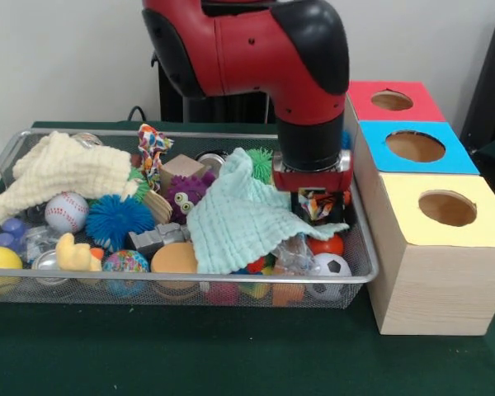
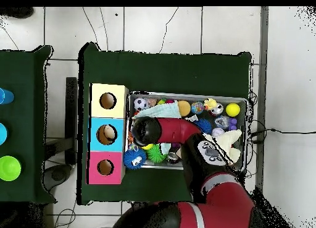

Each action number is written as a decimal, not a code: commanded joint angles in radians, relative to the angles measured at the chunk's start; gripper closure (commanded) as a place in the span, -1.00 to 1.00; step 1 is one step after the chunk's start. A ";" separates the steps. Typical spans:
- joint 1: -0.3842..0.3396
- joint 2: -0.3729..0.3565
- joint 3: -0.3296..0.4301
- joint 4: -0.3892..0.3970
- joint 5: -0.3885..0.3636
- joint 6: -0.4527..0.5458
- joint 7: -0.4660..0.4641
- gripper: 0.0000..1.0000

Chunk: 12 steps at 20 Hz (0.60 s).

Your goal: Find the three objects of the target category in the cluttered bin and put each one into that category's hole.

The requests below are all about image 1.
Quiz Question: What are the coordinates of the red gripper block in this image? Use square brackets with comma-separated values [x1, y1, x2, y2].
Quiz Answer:
[271, 150, 355, 224]

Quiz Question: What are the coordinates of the large multicoloured patterned cloth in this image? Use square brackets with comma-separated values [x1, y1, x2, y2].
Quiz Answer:
[297, 187, 335, 224]

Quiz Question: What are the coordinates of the wooden box with three holes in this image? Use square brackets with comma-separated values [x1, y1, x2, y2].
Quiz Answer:
[344, 80, 495, 336]

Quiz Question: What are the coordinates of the small red ball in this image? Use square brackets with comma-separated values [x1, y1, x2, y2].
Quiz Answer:
[307, 233, 344, 256]

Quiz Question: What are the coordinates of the black and white soccer ball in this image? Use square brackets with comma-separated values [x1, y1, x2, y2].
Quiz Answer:
[312, 252, 352, 277]

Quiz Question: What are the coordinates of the green spiky ball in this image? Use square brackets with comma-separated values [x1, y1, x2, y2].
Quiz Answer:
[246, 148, 275, 185]

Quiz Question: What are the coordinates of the mint green waffle cloth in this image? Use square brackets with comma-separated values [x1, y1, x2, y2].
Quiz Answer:
[186, 147, 351, 276]

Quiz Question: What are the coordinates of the purple spiky monster toy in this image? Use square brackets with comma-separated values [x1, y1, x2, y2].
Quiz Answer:
[164, 171, 218, 226]

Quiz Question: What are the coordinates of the orange foam ball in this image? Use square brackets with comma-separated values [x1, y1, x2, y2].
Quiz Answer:
[150, 242, 199, 274]

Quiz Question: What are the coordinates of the dark green table cloth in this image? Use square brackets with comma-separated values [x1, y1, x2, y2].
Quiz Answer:
[0, 120, 495, 396]

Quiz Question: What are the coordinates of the small knotted multicoloured cloth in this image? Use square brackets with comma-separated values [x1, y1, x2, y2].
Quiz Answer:
[136, 123, 175, 191]

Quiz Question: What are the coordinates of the blue spiky ball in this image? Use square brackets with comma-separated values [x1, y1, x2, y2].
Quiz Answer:
[85, 194, 156, 252]

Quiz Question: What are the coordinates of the white baseball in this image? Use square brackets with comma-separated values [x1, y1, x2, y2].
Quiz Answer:
[44, 191, 90, 234]

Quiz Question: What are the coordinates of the cream waffle cloth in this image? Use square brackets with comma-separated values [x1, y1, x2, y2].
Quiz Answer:
[0, 130, 139, 226]

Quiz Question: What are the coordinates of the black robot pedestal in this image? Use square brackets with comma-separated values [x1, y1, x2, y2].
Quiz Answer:
[150, 47, 278, 125]

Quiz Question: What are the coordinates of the shallow wire mesh bin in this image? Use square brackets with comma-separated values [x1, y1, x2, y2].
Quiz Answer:
[0, 128, 380, 309]

